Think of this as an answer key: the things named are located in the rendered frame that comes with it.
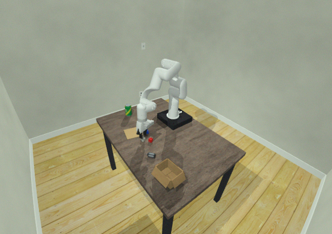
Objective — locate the black and grey screwdriver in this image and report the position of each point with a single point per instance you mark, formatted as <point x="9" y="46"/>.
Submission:
<point x="151" y="155"/>

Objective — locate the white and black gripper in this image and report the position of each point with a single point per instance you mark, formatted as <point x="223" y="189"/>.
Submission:
<point x="140" y="128"/>

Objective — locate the beige square mat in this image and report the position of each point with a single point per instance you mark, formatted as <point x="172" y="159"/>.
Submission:
<point x="131" y="133"/>

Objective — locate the green soda can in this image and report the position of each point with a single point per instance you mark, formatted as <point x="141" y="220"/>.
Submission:
<point x="128" y="110"/>

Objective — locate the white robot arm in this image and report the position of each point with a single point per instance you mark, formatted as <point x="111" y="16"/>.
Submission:
<point x="178" y="90"/>

